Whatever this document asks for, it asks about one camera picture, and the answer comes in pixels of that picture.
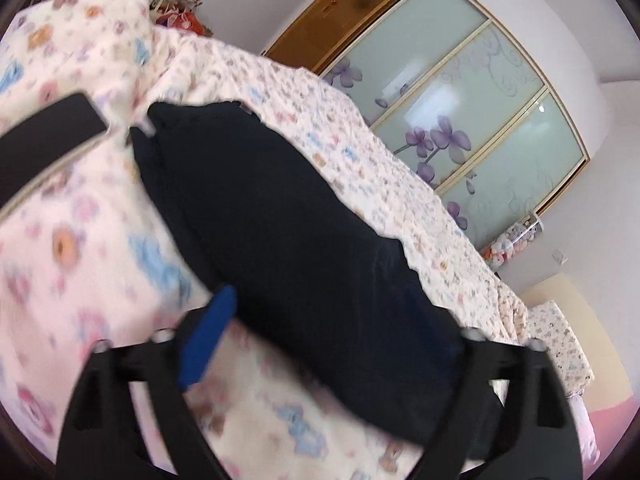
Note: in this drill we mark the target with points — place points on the red patterned bag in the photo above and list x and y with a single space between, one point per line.
181 18

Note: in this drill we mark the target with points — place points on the frosted glass floral wardrobe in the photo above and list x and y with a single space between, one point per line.
453 95

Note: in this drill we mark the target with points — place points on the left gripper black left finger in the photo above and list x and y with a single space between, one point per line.
102 437

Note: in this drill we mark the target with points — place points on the brown wooden door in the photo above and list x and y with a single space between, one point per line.
315 32

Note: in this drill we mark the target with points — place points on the pink pillow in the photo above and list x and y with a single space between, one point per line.
589 448

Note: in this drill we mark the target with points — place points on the clear tube of plush toys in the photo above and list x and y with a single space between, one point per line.
512 241

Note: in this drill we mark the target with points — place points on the cartoon animal print bed blanket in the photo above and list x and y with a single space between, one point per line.
84 254

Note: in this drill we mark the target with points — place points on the cartoon print pillow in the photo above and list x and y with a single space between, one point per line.
548 323

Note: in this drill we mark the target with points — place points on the black pants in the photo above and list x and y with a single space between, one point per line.
245 208

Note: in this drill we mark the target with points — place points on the cream padded headboard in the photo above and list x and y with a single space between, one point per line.
611 385

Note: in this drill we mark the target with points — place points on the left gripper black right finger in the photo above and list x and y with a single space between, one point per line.
536 436

